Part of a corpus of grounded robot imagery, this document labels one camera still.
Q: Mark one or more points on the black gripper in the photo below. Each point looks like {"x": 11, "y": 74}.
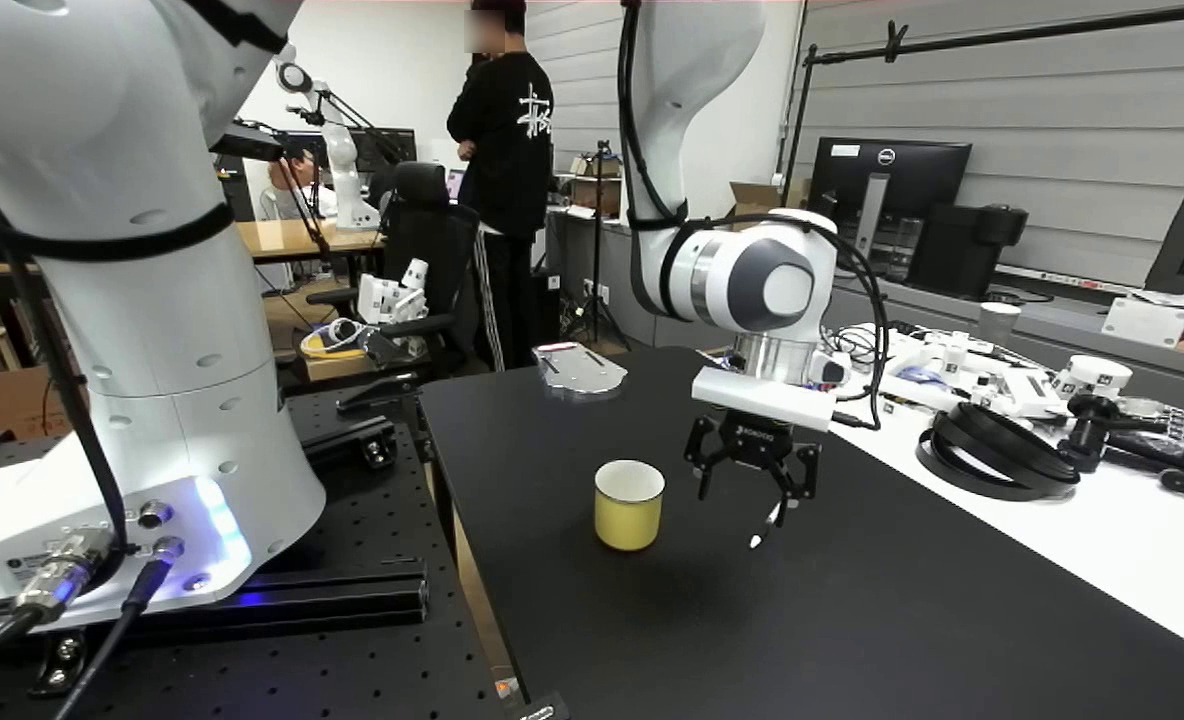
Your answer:
{"x": 755, "y": 443}

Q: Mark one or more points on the small white robot arm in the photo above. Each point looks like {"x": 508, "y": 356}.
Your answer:
{"x": 348, "y": 174}

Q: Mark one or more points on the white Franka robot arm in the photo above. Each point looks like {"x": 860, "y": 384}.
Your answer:
{"x": 125, "y": 334}

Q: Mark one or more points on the yellow ceramic cup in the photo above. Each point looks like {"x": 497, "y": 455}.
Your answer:
{"x": 628, "y": 514}

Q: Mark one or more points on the silver metal mounting plate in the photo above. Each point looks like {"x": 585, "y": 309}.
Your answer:
{"x": 576, "y": 368}

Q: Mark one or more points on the black tripod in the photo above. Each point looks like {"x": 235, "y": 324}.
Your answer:
{"x": 596, "y": 240}

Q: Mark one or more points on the open cardboard box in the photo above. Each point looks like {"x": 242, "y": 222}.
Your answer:
{"x": 766, "y": 198}

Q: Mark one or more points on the black box device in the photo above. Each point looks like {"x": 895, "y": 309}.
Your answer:
{"x": 973, "y": 255}

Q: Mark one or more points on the black small gadget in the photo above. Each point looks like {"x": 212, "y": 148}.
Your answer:
{"x": 1095, "y": 423}

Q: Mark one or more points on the black computer monitor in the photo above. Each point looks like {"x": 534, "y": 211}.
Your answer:
{"x": 916, "y": 174}

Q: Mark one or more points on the white round container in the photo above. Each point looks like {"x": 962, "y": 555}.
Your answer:
{"x": 1096, "y": 374}

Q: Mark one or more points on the black office chair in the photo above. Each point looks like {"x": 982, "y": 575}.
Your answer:
{"x": 417, "y": 240}

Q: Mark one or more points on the person in black clothes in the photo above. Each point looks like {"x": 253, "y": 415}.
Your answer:
{"x": 513, "y": 144}

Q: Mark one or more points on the black perforated breadboard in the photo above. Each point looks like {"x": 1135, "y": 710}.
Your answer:
{"x": 284, "y": 654}

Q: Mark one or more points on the wooden desk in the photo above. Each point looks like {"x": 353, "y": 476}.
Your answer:
{"x": 315, "y": 237}

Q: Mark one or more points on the brown cardboard box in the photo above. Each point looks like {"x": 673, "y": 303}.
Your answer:
{"x": 17, "y": 392}

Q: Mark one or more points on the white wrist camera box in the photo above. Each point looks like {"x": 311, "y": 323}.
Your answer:
{"x": 766, "y": 398}

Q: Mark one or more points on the black stand frame pole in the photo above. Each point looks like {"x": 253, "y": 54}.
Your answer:
{"x": 799, "y": 121}

